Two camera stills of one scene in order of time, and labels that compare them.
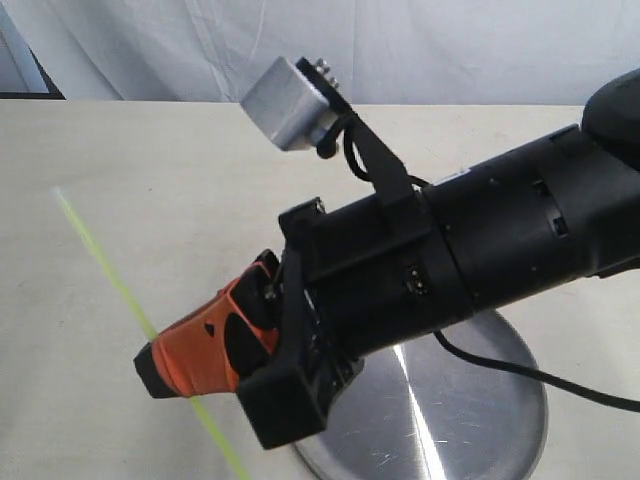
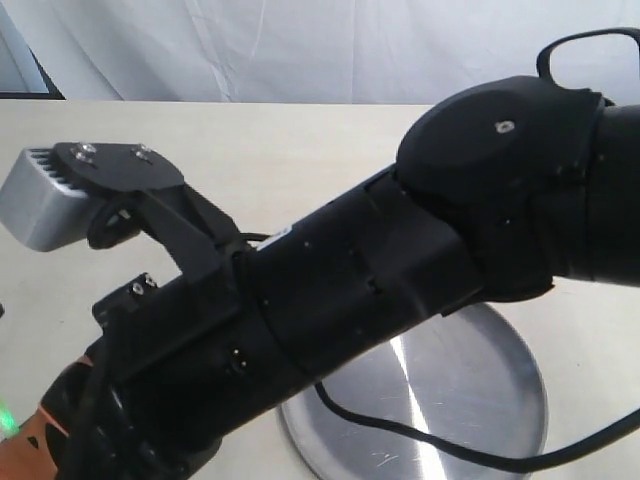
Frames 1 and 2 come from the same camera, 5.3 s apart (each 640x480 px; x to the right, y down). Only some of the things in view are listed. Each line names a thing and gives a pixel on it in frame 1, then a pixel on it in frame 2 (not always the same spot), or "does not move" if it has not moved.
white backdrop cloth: x=474 y=52 does not move
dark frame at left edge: x=53 y=91 does not move
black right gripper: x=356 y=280 -> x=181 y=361
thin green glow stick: x=146 y=324 -> x=9 y=426
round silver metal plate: x=427 y=412 does not move
